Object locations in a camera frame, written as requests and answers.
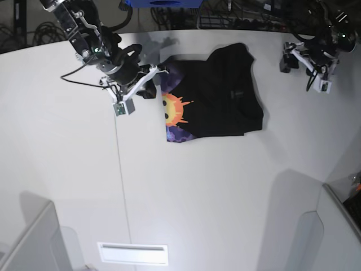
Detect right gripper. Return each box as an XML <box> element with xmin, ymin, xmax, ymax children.
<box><xmin>98</xmin><ymin>60</ymin><xmax>169</xmax><ymax>100</ymax></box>

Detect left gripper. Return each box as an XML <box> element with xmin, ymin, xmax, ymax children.
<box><xmin>279</xmin><ymin>42</ymin><xmax>338</xmax><ymax>75</ymax></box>

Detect black T-shirt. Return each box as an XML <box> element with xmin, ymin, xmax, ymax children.
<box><xmin>160</xmin><ymin>43</ymin><xmax>264</xmax><ymax>143</ymax></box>

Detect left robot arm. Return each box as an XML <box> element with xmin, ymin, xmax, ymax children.
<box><xmin>280</xmin><ymin>1</ymin><xmax>358</xmax><ymax>75</ymax></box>

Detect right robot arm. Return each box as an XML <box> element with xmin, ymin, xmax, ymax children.
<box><xmin>41</xmin><ymin>1</ymin><xmax>167</xmax><ymax>102</ymax></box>

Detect black power strip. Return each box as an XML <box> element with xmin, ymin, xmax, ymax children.
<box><xmin>196</xmin><ymin>16</ymin><xmax>288</xmax><ymax>32</ymax></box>

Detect blue box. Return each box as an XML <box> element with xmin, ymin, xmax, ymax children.
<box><xmin>126</xmin><ymin>0</ymin><xmax>203</xmax><ymax>8</ymax></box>

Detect black keyboard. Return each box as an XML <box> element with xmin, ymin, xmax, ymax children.
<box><xmin>343</xmin><ymin>193</ymin><xmax>361</xmax><ymax>229</ymax></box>

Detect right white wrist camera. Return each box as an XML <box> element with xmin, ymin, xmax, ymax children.
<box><xmin>113</xmin><ymin>99</ymin><xmax>135</xmax><ymax>116</ymax></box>

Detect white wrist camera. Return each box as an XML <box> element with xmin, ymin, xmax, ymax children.
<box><xmin>317</xmin><ymin>80</ymin><xmax>332</xmax><ymax>94</ymax></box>
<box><xmin>113</xmin><ymin>99</ymin><xmax>135</xmax><ymax>116</ymax></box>

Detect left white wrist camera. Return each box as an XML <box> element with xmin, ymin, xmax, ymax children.
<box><xmin>317</xmin><ymin>80</ymin><xmax>332</xmax><ymax>94</ymax></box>

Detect coiled black cables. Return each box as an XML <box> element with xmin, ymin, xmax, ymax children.
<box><xmin>33</xmin><ymin>21</ymin><xmax>65</xmax><ymax>46</ymax></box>

